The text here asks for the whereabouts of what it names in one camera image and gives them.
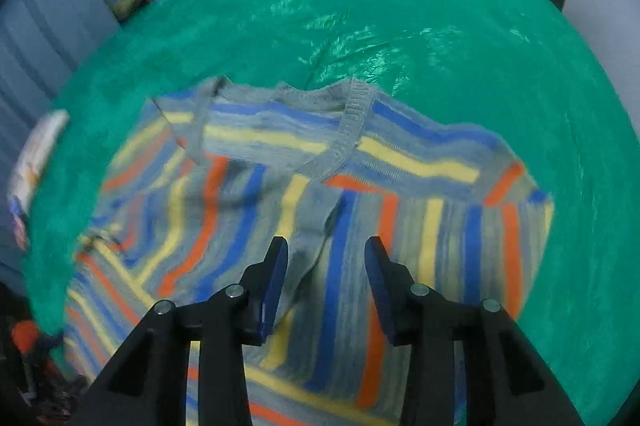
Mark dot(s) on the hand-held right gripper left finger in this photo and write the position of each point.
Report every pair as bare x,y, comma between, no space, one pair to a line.
272,291

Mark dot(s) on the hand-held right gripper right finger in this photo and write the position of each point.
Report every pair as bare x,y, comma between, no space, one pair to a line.
382,291

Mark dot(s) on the striped knit sweater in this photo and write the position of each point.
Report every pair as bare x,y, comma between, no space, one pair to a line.
400,166

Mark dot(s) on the green plush blanket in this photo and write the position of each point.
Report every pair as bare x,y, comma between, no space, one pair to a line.
450,56

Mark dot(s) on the orange fleece pants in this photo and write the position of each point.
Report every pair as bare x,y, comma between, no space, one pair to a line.
25,336

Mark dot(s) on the cream printed pillow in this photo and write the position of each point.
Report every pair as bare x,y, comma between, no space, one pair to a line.
37,156

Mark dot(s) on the blue-grey curtain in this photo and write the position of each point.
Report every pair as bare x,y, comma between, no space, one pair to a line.
50,31

